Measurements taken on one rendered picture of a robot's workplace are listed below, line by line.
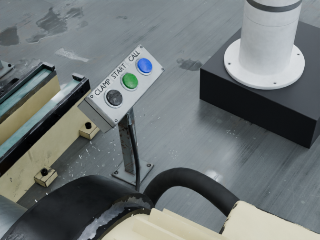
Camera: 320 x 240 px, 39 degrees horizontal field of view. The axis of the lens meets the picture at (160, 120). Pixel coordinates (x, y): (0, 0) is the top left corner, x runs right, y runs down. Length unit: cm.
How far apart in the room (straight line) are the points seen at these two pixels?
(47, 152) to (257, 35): 52
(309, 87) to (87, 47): 66
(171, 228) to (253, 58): 79
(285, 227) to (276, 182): 68
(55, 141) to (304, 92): 57
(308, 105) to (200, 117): 26
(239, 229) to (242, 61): 80
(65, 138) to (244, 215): 78
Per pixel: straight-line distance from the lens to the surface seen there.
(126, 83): 82
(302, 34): 124
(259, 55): 105
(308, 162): 107
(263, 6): 98
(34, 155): 101
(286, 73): 111
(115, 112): 79
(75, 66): 133
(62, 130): 106
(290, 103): 105
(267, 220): 34
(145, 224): 29
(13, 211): 60
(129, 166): 100
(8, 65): 137
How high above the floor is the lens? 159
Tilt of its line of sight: 45 degrees down
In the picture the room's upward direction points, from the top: 4 degrees counter-clockwise
